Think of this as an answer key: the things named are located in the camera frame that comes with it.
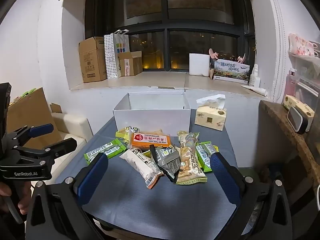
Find clear shelf organizer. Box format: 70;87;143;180
284;33;319;110

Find white orange snack bag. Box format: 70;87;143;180
120;148;163;189

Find brown cardboard sheet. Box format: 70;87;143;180
7;88;62;150

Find yellow tissue pack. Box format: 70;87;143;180
195;94;227;131

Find small open cardboard box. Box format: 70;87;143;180
118;51;143;76

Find white foam block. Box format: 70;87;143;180
189;53;210;77

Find white cushioned sofa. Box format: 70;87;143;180
44;112;94;181

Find white open storage box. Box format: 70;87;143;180
113;89;191;137

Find white small speaker device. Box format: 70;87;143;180
287;107;308;134

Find wooden side table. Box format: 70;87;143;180
259;100;319;191

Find person left hand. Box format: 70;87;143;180
0;180;32;215

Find white dotted paper bag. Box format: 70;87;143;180
104;29;130;79

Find orange snack pack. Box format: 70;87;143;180
131;133;171;148

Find green snack pack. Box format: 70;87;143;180
84;139;127;164
196;141;219;173

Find black grey chips bag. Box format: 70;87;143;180
150;145;181;183

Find white lotion bottle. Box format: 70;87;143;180
249;64;260;88

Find yellow patterned small box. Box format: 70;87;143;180
283;95;315;132

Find tall brown cardboard box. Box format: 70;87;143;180
79;37;107;83

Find beige cartoon snack bag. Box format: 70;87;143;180
176;131;208;185

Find long printed gift box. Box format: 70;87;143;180
213;59;250;85

